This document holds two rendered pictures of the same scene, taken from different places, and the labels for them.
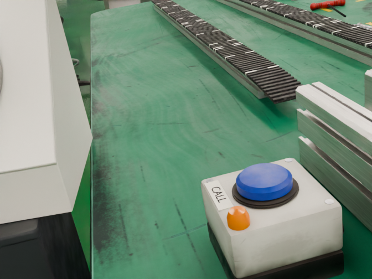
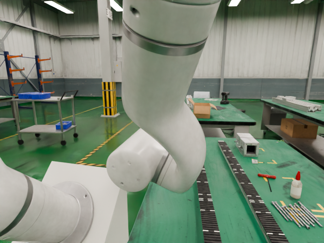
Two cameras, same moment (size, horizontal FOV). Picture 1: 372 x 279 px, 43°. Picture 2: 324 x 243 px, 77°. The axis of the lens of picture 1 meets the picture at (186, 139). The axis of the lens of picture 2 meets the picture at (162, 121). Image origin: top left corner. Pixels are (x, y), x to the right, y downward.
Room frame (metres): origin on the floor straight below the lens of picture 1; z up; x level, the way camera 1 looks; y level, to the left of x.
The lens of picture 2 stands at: (0.09, -0.11, 1.28)
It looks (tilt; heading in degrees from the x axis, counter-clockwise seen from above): 13 degrees down; 14
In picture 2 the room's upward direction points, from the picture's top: straight up
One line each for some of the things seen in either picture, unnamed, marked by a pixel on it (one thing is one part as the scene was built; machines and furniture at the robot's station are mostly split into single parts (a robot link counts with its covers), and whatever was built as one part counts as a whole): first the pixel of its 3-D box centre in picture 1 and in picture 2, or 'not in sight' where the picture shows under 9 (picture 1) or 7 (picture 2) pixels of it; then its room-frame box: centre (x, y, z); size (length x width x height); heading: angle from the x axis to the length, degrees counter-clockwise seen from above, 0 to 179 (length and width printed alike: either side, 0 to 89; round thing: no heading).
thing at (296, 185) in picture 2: not in sight; (296, 183); (0.98, -0.47, 0.84); 0.04 x 0.04 x 0.12
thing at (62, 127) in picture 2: not in sight; (49, 116); (3.34, 3.01, 0.50); 1.03 x 0.55 x 1.01; 101
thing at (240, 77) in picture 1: (192, 28); not in sight; (1.10, -0.06, 0.79); 0.96 x 0.04 x 0.03; 8
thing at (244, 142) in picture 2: not in sight; (246, 147); (1.45, -0.34, 0.83); 0.11 x 0.10 x 0.10; 100
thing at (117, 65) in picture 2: not in sight; (118, 78); (10.69, 5.11, 1.14); 1.30 x 0.28 x 2.28; 96
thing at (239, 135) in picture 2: not in sight; (242, 141); (1.57, -0.32, 0.83); 0.11 x 0.10 x 0.10; 97
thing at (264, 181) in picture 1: (264, 185); not in sight; (0.29, -0.05, 0.84); 0.04 x 0.04 x 0.02
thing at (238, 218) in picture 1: (237, 216); not in sight; (0.26, -0.02, 0.85); 0.01 x 0.01 x 0.01
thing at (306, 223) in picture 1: (278, 220); not in sight; (0.29, -0.06, 0.81); 0.10 x 0.08 x 0.06; 98
